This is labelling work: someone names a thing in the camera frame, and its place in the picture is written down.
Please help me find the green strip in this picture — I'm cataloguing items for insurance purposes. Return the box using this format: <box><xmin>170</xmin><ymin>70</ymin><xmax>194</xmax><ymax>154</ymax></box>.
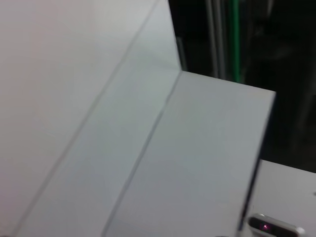
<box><xmin>228</xmin><ymin>0</ymin><xmax>242</xmax><ymax>84</ymax></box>

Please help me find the aluminium profile post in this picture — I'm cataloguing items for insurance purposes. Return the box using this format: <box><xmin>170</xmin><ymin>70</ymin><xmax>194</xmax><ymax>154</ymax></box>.
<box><xmin>206</xmin><ymin>0</ymin><xmax>230</xmax><ymax>80</ymax></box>

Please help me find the silver depth camera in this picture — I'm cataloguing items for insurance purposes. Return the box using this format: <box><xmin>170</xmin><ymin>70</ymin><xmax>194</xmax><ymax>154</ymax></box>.
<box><xmin>248</xmin><ymin>213</ymin><xmax>306</xmax><ymax>237</ymax></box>

